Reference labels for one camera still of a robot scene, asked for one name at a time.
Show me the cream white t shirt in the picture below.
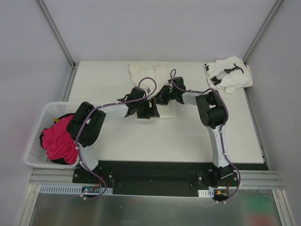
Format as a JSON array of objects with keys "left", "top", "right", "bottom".
[{"left": 128, "top": 61, "right": 177, "bottom": 120}]

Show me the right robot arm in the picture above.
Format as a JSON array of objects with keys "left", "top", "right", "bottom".
[{"left": 155, "top": 77, "right": 233, "bottom": 188}]

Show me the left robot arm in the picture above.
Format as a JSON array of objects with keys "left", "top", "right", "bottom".
[{"left": 67, "top": 86, "right": 153, "bottom": 183}]

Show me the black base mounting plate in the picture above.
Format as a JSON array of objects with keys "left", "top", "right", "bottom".
[{"left": 72, "top": 161, "right": 240, "bottom": 197}]

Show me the white black printed t shirt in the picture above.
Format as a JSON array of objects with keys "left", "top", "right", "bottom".
[{"left": 203, "top": 56, "right": 253, "bottom": 94}]

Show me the pink red t shirt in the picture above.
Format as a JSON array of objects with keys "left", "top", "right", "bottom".
[{"left": 41, "top": 115, "right": 79, "bottom": 166}]

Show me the white plastic laundry basket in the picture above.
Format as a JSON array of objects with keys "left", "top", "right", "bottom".
[{"left": 24, "top": 101, "right": 82, "bottom": 169}]

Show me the left aluminium frame post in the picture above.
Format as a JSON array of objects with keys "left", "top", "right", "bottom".
[{"left": 36, "top": 0, "right": 79, "bottom": 69}]

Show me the aluminium frame post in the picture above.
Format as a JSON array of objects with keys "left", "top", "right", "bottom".
[
  {"left": 36, "top": 0, "right": 79, "bottom": 69},
  {"left": 243, "top": 0, "right": 285, "bottom": 64}
]

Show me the right white cable duct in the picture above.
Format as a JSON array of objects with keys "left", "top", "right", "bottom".
[{"left": 198, "top": 189, "right": 214, "bottom": 198}]

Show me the white cable duct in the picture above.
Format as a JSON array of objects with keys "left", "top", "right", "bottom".
[
  {"left": 198, "top": 189, "right": 214, "bottom": 198},
  {"left": 40, "top": 185, "right": 113, "bottom": 195}
]

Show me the left white cable duct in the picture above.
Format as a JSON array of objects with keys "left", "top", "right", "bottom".
[{"left": 40, "top": 185, "right": 113, "bottom": 195}]

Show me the right aluminium frame post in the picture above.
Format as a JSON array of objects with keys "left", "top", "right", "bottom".
[{"left": 243, "top": 0, "right": 285, "bottom": 64}]

